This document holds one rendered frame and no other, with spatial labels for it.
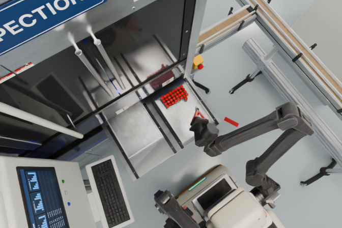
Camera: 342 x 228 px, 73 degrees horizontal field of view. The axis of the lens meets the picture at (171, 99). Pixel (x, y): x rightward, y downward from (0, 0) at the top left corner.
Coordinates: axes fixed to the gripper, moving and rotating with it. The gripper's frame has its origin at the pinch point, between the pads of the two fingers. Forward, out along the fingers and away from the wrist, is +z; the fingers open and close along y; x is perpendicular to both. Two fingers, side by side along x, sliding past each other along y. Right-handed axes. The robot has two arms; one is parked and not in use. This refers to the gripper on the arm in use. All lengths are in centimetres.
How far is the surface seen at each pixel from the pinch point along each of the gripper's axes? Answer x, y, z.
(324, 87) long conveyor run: 91, -20, 35
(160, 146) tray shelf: -6.4, 41.8, 3.7
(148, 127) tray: -16.0, 38.8, 14.6
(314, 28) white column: 115, -33, 112
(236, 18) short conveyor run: 30, -25, 84
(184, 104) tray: 4.1, 23.1, 28.5
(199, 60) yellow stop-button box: 4.4, -4.2, 44.1
